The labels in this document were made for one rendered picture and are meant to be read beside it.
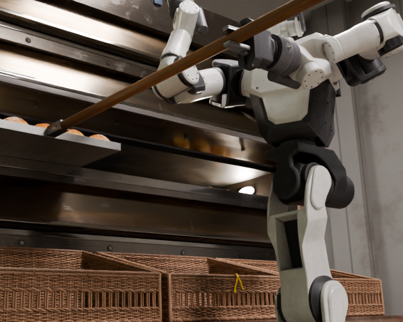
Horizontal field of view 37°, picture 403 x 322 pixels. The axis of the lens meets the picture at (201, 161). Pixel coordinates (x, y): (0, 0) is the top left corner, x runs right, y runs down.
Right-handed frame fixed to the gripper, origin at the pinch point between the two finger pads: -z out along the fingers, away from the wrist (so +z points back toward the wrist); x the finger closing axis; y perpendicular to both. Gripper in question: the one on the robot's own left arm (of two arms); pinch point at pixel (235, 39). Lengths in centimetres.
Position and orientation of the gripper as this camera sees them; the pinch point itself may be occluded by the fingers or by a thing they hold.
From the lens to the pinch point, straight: 139.1
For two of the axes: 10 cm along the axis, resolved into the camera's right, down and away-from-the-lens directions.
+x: 0.4, 9.7, -2.6
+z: 7.5, 1.4, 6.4
